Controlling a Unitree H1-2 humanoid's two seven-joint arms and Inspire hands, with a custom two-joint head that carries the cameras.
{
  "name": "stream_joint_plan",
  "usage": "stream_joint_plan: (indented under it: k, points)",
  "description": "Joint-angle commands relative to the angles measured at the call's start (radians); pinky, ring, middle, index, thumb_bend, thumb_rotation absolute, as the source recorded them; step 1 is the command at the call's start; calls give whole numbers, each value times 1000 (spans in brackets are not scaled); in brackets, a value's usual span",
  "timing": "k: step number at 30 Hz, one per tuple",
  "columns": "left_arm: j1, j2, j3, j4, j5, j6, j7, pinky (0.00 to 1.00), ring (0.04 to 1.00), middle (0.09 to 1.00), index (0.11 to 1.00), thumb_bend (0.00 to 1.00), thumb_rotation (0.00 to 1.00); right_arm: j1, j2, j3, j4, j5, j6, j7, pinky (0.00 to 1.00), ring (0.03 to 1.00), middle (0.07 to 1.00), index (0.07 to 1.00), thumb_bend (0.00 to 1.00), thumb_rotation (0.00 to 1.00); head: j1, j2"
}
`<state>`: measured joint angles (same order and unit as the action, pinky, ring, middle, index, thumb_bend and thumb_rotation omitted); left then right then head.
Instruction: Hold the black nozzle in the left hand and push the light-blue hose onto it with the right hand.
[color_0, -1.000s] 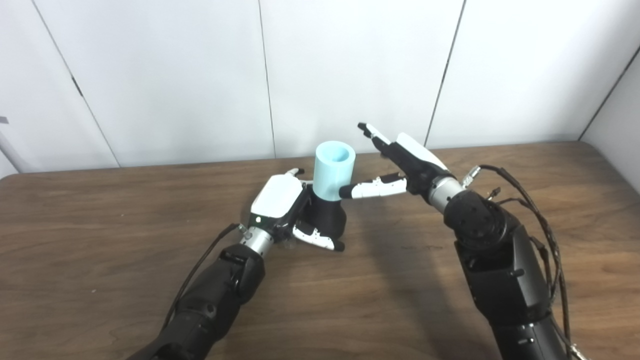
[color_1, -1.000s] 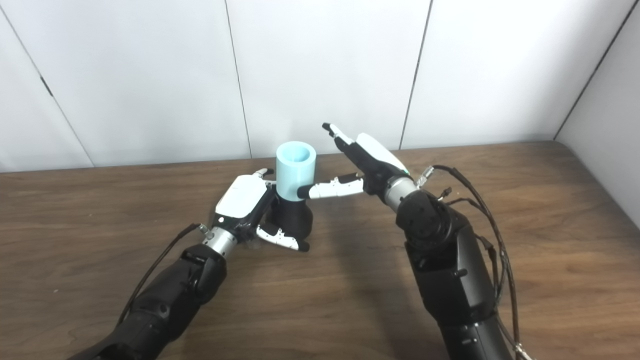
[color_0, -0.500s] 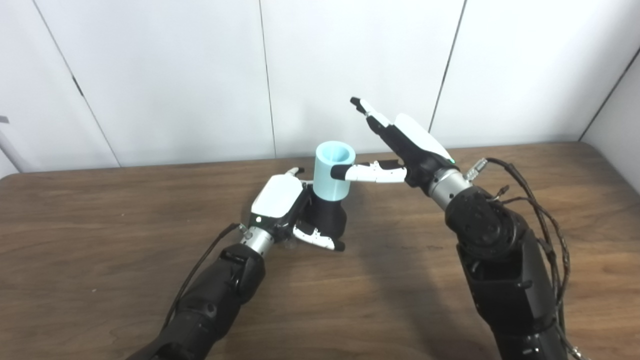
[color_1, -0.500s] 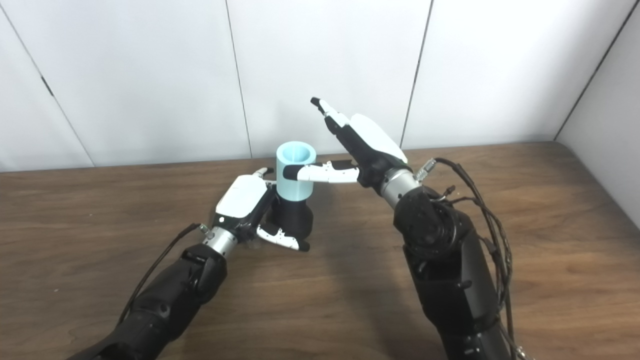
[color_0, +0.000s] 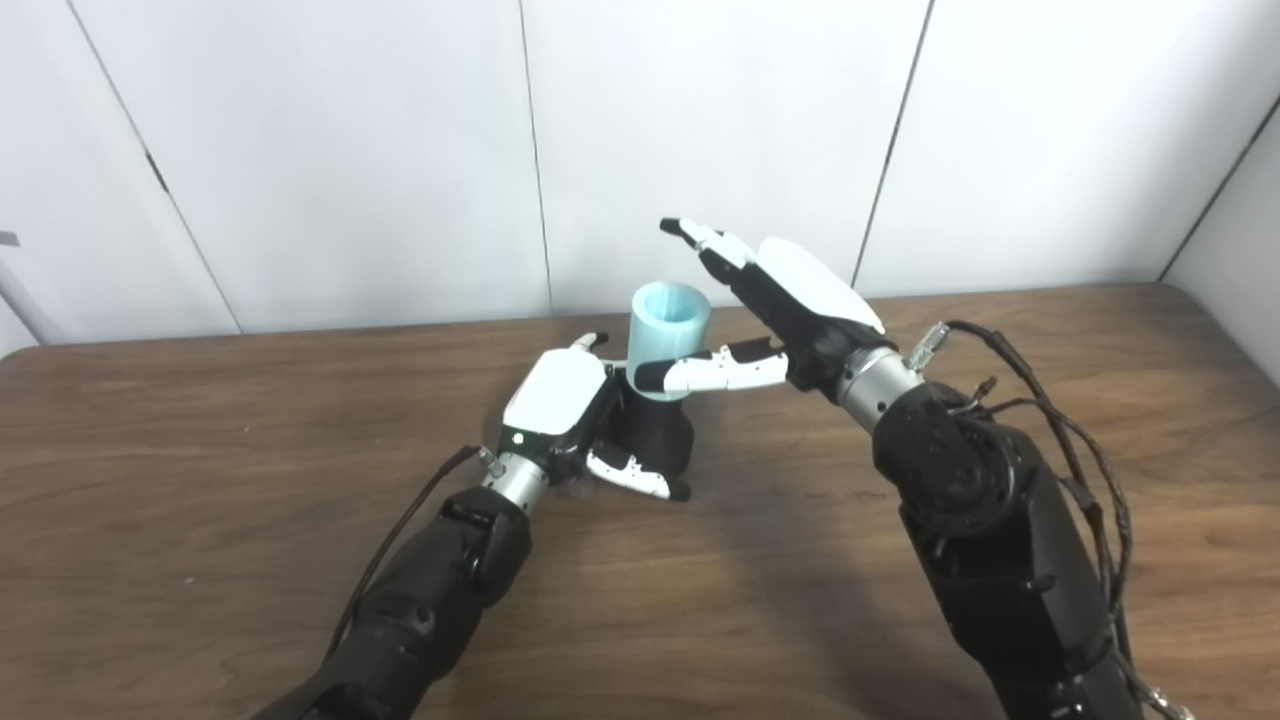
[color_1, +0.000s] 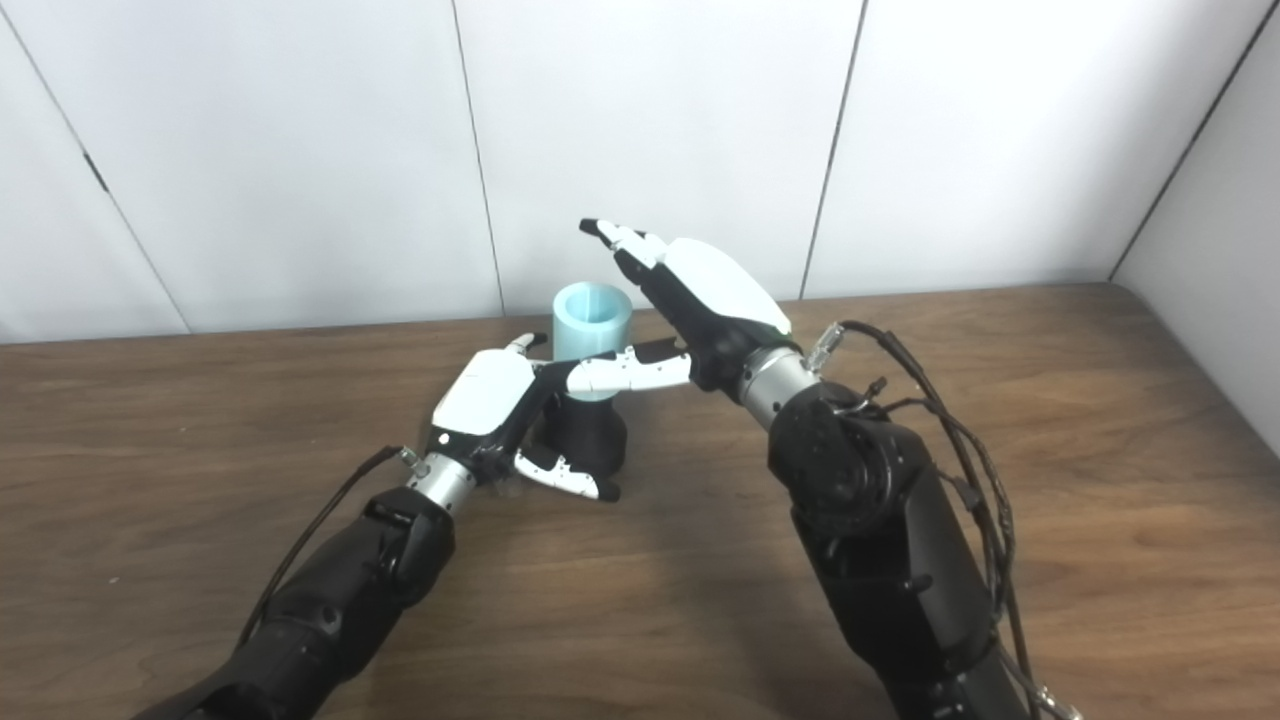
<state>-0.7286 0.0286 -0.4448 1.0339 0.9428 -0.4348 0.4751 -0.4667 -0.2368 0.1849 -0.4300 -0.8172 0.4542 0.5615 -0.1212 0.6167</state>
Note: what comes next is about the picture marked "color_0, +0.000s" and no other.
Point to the black wall seam clip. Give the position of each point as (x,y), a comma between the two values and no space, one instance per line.
(157,172)

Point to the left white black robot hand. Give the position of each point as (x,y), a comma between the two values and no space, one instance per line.
(555,395)

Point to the black flared nozzle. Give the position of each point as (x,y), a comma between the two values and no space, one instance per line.
(655,435)

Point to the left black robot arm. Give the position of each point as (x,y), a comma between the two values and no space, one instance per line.
(420,600)

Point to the light blue cylinder cup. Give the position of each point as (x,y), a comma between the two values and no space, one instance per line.
(668,325)

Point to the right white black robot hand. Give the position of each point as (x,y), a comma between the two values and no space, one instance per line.
(800,300)

